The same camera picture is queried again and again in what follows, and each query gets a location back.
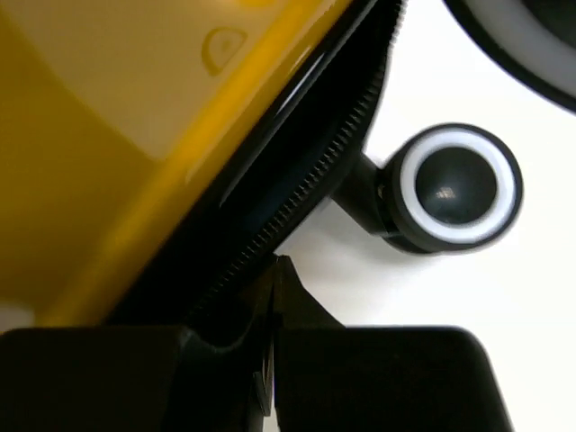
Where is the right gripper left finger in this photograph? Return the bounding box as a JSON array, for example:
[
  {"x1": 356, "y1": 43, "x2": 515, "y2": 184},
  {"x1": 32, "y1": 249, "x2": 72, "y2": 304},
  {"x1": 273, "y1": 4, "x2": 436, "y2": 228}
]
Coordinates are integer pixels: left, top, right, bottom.
[{"x1": 1, "y1": 268, "x2": 275, "y2": 431}]

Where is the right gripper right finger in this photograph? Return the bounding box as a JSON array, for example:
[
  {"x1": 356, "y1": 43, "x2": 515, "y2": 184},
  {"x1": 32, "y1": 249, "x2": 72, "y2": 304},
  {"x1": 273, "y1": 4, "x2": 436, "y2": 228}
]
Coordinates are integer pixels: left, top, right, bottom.
[{"x1": 274, "y1": 256, "x2": 512, "y2": 431}]

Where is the yellow hard-shell suitcase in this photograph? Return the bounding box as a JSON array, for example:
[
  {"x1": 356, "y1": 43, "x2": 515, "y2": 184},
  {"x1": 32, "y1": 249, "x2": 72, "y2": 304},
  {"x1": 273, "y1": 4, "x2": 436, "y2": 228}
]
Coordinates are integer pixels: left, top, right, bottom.
[{"x1": 0, "y1": 0, "x2": 576, "y2": 329}]

